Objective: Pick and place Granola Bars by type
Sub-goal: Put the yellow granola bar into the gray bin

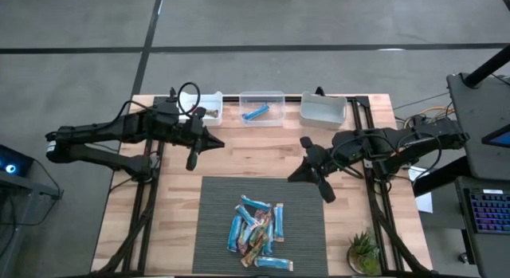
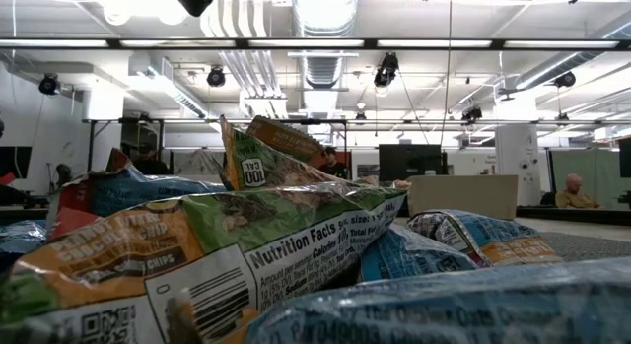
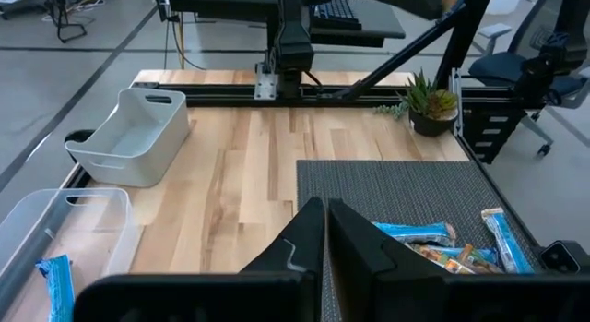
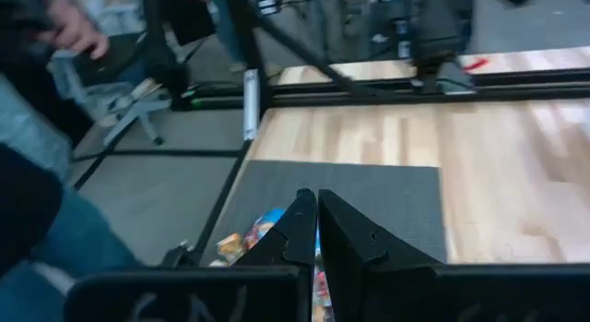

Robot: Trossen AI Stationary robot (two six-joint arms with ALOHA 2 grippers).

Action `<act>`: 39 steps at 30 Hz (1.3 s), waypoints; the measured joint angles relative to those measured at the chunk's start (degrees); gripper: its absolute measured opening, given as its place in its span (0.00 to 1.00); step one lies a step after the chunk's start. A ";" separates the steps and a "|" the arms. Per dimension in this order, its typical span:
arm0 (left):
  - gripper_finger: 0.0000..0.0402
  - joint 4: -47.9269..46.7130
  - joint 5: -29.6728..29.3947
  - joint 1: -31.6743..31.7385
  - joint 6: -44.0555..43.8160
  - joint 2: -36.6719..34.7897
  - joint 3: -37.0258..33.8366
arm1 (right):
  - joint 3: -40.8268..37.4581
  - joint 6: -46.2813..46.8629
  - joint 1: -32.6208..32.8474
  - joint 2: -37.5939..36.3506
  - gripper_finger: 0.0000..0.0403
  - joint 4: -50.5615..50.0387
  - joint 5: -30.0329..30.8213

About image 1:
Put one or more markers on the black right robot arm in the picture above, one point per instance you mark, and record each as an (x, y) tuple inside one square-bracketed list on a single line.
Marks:
[(418, 138)]

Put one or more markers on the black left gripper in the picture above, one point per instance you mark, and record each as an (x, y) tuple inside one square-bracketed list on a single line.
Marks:
[(191, 126)]

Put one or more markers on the black keyboard tray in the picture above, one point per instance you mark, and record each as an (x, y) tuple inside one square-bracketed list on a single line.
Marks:
[(494, 254)]

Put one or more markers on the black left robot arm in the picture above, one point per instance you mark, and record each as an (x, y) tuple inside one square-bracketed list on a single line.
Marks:
[(99, 130)]

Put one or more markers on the black computer with blue light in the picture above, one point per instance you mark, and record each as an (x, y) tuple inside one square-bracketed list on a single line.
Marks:
[(20, 158)]

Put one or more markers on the grey equipment cart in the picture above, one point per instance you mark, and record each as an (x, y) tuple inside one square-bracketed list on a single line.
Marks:
[(36, 186)]

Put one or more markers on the black pole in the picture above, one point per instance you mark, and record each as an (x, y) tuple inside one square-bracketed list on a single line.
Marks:
[(490, 67)]

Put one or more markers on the orange and green granola bar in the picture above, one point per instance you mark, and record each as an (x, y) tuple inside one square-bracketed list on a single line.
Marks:
[(251, 256)]

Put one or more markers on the grey woven placemat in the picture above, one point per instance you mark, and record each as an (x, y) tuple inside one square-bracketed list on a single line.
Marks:
[(303, 230)]

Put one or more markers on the red and blue granola bar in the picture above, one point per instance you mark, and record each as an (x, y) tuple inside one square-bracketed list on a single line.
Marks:
[(243, 242)]

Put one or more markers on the clear plastic bin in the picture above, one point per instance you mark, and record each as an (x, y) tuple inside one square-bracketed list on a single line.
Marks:
[(275, 118)]

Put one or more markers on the black computer keyboard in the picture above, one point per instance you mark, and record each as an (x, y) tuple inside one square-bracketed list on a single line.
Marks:
[(490, 210)]

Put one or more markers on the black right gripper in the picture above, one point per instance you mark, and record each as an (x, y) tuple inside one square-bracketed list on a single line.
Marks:
[(322, 162)]

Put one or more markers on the black computer desk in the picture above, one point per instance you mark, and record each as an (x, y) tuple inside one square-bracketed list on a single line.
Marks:
[(478, 110)]

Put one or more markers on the tablet screen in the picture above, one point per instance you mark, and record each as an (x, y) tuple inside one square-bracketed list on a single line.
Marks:
[(500, 139)]

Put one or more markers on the light grey plastic bin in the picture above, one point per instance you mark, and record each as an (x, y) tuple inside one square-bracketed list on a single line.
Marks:
[(322, 110)]

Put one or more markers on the green and red granola bar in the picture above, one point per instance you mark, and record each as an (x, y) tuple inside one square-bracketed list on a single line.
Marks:
[(214, 114)]

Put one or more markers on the potted succulent plant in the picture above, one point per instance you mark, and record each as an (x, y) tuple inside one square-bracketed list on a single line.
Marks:
[(364, 254)]

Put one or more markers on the black aluminium table frame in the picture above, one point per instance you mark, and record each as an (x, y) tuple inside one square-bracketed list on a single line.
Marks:
[(293, 99)]

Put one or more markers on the white paper sheet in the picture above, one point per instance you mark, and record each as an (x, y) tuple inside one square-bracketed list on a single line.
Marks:
[(425, 202)]

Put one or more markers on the black support beam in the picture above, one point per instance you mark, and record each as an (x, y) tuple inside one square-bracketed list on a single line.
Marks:
[(438, 178)]

